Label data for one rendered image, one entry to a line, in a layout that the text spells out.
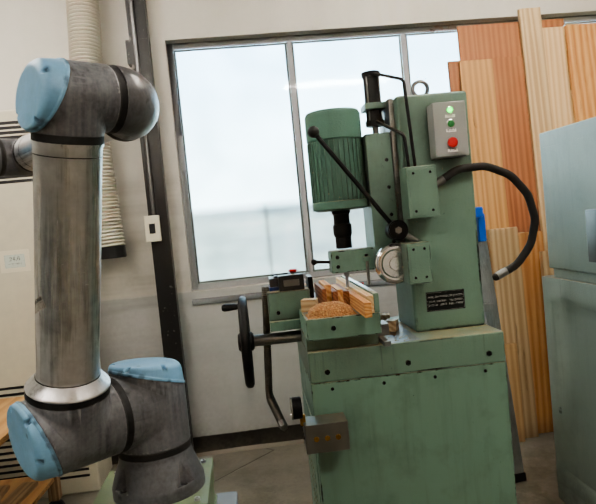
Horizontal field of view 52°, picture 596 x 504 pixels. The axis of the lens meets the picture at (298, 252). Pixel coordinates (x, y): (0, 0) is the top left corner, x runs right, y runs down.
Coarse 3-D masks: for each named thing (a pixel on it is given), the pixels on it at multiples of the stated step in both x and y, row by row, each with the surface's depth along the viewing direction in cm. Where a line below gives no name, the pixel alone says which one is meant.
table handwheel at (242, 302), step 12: (240, 300) 188; (240, 312) 183; (240, 324) 181; (240, 336) 180; (252, 336) 191; (264, 336) 192; (276, 336) 192; (288, 336) 192; (300, 336) 193; (240, 348) 190; (252, 348) 191; (252, 360) 203; (252, 372) 182; (252, 384) 186
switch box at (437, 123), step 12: (432, 108) 178; (444, 108) 178; (456, 108) 178; (432, 120) 178; (444, 120) 178; (456, 120) 178; (432, 132) 180; (444, 132) 178; (456, 132) 178; (432, 144) 181; (444, 144) 178; (432, 156) 182; (444, 156) 178; (456, 156) 180
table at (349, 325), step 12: (300, 312) 186; (276, 324) 189; (288, 324) 189; (300, 324) 190; (312, 324) 169; (324, 324) 169; (336, 324) 169; (348, 324) 170; (360, 324) 170; (372, 324) 170; (312, 336) 169; (324, 336) 169; (336, 336) 169; (348, 336) 170
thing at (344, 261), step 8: (352, 248) 197; (360, 248) 192; (368, 248) 192; (328, 256) 196; (336, 256) 190; (344, 256) 191; (352, 256) 191; (360, 256) 191; (336, 264) 191; (344, 264) 191; (352, 264) 191; (360, 264) 191; (336, 272) 191; (344, 272) 192
